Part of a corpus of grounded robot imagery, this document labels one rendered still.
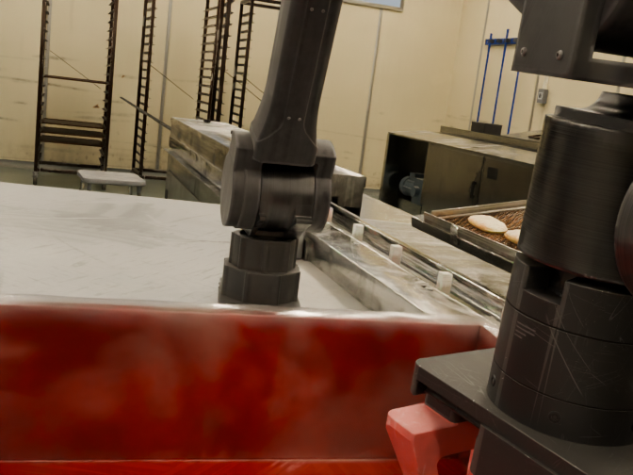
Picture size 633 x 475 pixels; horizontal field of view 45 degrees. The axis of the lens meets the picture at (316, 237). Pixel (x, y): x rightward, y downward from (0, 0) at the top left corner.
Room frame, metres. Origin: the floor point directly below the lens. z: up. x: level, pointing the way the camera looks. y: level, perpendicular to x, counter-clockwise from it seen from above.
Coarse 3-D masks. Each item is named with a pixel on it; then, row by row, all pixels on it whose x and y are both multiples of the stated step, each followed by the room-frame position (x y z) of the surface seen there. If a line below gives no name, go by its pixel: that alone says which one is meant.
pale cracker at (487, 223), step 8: (472, 216) 1.12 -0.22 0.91; (480, 216) 1.11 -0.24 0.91; (488, 216) 1.10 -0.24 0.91; (472, 224) 1.10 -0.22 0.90; (480, 224) 1.07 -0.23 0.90; (488, 224) 1.06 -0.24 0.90; (496, 224) 1.05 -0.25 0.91; (504, 224) 1.06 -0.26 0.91; (488, 232) 1.05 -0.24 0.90; (496, 232) 1.04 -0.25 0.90; (504, 232) 1.04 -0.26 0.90
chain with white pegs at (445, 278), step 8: (120, 96) 5.66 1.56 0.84; (144, 112) 4.00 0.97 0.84; (168, 128) 3.12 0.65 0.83; (328, 216) 1.26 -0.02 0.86; (360, 224) 1.13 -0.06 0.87; (352, 232) 1.14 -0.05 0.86; (360, 232) 1.13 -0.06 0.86; (360, 240) 1.13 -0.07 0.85; (392, 248) 1.00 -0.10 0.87; (400, 248) 1.00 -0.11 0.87; (392, 256) 1.00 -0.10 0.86; (400, 256) 1.00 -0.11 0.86; (440, 272) 0.87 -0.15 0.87; (448, 272) 0.87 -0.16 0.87; (440, 280) 0.87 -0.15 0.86; (448, 280) 0.86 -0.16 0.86; (440, 288) 0.86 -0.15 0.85; (448, 288) 0.87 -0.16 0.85
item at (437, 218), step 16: (464, 208) 1.16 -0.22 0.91; (480, 208) 1.17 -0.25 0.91; (496, 208) 1.18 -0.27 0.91; (512, 208) 1.18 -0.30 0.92; (432, 224) 1.12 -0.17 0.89; (448, 224) 1.07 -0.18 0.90; (464, 224) 1.10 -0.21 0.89; (480, 240) 0.98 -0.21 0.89; (496, 240) 1.01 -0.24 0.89; (512, 256) 0.91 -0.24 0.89
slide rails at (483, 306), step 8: (336, 224) 1.24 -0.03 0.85; (344, 224) 1.23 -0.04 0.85; (368, 240) 1.12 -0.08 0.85; (376, 240) 1.13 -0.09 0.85; (376, 248) 1.08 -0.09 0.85; (384, 248) 1.08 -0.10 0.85; (408, 264) 0.99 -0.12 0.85; (416, 264) 0.99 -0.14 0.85; (416, 272) 0.96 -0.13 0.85; (424, 272) 0.95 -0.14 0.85; (432, 272) 0.95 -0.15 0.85; (432, 280) 0.91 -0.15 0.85; (456, 288) 0.88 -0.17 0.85; (456, 296) 0.86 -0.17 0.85; (464, 296) 0.85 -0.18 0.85; (472, 296) 0.85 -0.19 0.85; (472, 304) 0.82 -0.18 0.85; (480, 304) 0.82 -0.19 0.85; (488, 304) 0.82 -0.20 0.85; (488, 312) 0.79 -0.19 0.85; (496, 312) 0.79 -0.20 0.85
